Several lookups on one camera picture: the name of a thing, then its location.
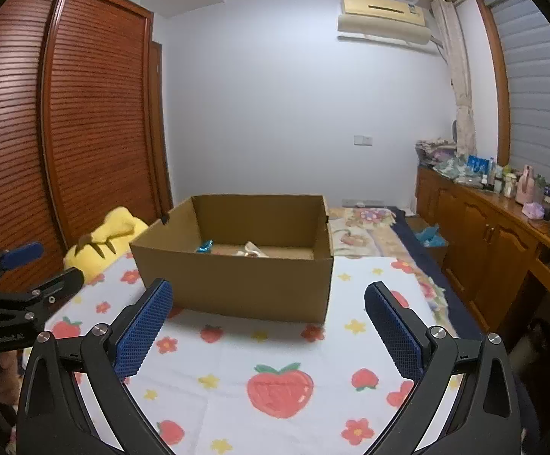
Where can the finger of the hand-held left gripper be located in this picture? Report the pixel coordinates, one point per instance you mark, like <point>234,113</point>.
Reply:
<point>19,253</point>
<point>52,289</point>

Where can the pink bottle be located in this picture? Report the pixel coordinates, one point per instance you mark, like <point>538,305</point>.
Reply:
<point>526,187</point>

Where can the brown cardboard box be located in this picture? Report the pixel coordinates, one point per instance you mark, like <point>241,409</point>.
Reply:
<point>237,284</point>

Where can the purple cap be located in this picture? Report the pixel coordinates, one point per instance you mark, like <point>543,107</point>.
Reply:
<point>534,209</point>

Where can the wall air conditioner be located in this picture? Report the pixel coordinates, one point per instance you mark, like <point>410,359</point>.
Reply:
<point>384,21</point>

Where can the folded cloth pile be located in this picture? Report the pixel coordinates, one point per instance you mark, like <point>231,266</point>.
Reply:
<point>438,156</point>

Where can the beige floral curtain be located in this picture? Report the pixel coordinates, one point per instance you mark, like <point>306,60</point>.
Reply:
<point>462,95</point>

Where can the blue foil candy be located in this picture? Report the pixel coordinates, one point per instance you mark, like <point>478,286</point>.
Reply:
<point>206,247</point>

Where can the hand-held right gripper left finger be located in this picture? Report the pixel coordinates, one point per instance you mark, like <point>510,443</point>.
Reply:
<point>144,327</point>

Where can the blue plastic bag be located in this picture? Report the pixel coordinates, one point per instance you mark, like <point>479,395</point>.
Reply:
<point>430,237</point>

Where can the wooden slatted wardrobe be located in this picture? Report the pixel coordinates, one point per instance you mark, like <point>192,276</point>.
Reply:
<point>33,128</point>

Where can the grey window blind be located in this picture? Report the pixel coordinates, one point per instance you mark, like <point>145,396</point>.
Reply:
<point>540,104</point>

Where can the white wall switch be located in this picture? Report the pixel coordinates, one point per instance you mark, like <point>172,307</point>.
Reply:
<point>363,140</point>

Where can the yellow plush toy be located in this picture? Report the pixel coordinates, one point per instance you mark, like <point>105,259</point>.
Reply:
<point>109,237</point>

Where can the wooden sideboard cabinet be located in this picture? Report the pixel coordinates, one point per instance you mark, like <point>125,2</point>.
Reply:
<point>483,246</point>

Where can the blue wipes packet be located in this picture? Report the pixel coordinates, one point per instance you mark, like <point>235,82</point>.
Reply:
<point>478,165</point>

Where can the floral bed quilt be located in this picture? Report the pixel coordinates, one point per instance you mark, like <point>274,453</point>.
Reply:
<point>365,220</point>

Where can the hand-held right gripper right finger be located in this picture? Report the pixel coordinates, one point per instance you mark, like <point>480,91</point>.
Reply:
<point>393,331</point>

